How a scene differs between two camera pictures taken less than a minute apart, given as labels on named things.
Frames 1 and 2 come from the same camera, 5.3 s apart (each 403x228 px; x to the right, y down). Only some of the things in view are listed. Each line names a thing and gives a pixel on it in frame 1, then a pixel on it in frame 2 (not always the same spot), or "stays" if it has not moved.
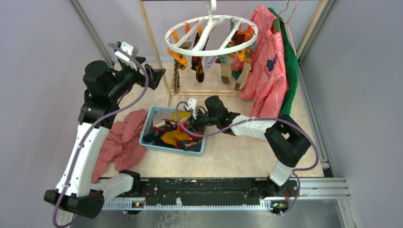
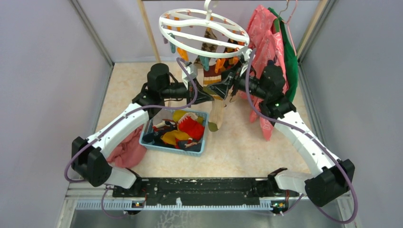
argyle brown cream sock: [179, 64] → [207, 47]
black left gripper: [153, 74] → [201, 97]
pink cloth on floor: [124, 145] stays
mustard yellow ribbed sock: [170, 137] stays
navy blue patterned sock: [150, 137] stays
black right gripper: [195, 122] → [221, 89]
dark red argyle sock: [197, 62] → [226, 64]
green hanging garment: [291, 61] stays
